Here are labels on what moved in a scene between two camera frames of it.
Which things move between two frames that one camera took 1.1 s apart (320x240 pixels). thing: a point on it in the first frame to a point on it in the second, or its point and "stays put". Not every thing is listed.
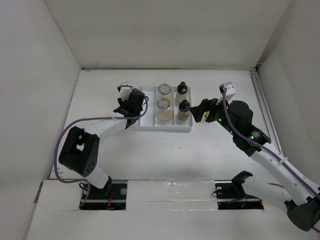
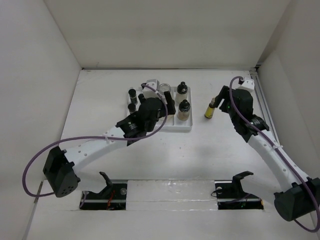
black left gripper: [122, 103] to [170, 102]
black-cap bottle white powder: [182, 92] stays put
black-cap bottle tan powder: [184, 112] stays put
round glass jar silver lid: [164, 91] stays put
